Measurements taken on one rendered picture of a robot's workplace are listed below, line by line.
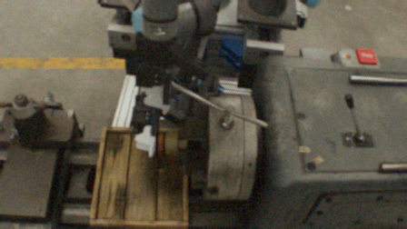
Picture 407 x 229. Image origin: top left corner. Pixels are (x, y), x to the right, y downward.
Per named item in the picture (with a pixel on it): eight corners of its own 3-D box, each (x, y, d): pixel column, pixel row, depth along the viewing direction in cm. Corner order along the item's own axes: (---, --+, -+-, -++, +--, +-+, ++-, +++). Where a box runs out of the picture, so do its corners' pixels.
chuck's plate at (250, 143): (237, 122, 146) (253, 74, 119) (241, 211, 130) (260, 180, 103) (227, 121, 145) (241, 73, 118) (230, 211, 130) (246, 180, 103)
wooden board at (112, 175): (187, 134, 150) (188, 128, 147) (187, 230, 128) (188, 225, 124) (104, 132, 146) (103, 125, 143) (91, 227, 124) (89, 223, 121)
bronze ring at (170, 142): (188, 123, 122) (156, 122, 120) (187, 151, 116) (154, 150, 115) (186, 140, 129) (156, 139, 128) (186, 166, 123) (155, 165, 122)
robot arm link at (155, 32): (178, 9, 90) (177, 26, 83) (177, 28, 93) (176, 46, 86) (143, 7, 89) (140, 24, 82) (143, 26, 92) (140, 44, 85)
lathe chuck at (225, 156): (227, 121, 145) (241, 73, 118) (230, 211, 130) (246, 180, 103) (201, 120, 144) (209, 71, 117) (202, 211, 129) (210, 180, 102)
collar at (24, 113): (40, 98, 121) (37, 93, 119) (34, 120, 116) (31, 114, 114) (14, 97, 120) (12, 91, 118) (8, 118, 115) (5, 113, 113)
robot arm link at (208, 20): (213, -27, 118) (187, 68, 159) (180, -16, 113) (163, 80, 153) (236, 0, 114) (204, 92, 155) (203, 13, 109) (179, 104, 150)
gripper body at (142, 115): (132, 135, 126) (136, 104, 134) (160, 137, 127) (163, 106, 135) (130, 121, 120) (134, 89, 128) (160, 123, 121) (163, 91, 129)
